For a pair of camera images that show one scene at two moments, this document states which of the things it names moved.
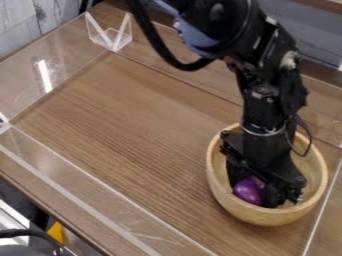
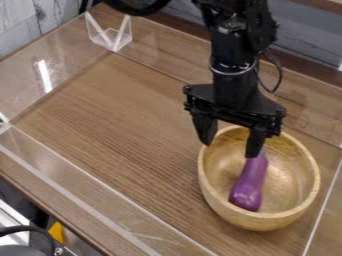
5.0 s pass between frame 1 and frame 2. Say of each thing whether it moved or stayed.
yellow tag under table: stayed
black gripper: moved
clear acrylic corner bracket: stayed
